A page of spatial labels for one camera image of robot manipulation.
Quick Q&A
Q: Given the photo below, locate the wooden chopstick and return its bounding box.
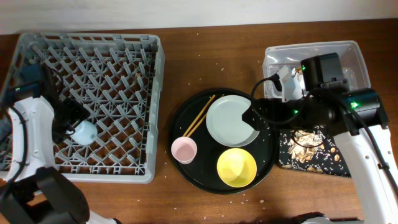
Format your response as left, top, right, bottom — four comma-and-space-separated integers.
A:
187, 96, 216, 138
183, 95, 215, 137

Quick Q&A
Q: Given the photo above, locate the round black serving tray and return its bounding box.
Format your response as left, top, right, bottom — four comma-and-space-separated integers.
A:
169, 88, 277, 195

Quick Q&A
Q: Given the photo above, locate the black rectangular tray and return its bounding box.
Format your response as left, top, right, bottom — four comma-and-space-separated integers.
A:
278, 124, 352, 178

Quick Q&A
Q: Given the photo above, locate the white napkin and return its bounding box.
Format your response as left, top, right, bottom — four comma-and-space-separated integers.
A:
277, 65, 305, 102

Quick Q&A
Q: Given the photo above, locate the pink cup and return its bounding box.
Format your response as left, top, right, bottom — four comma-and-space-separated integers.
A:
171, 137, 198, 164

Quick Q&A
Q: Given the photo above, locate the grey round plate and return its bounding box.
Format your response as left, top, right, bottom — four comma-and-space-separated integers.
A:
206, 95, 259, 147

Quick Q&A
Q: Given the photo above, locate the gold foil wrapper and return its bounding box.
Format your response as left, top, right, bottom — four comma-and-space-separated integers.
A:
295, 67, 303, 75

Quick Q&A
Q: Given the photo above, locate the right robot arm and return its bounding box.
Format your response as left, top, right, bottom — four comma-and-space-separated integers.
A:
242, 53, 397, 223

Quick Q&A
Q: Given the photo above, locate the small clear plastic bin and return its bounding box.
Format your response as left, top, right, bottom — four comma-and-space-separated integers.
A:
264, 64, 358, 100

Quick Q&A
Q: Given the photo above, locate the blue cup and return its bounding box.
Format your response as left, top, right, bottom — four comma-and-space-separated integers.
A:
69, 120, 98, 146

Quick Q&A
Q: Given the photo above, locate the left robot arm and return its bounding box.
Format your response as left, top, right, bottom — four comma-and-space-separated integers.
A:
1, 63, 118, 223

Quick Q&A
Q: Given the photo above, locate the grey plastic dishwasher rack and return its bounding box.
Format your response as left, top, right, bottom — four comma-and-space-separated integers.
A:
6, 32, 165, 184

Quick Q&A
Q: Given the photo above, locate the food scraps pile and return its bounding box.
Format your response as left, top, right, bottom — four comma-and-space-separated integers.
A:
281, 129, 343, 174

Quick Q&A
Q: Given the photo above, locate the large clear plastic bin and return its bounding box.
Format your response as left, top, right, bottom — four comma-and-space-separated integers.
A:
262, 40, 371, 90

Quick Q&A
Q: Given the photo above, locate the yellow bowl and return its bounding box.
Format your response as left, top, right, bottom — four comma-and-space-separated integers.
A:
216, 148, 257, 188

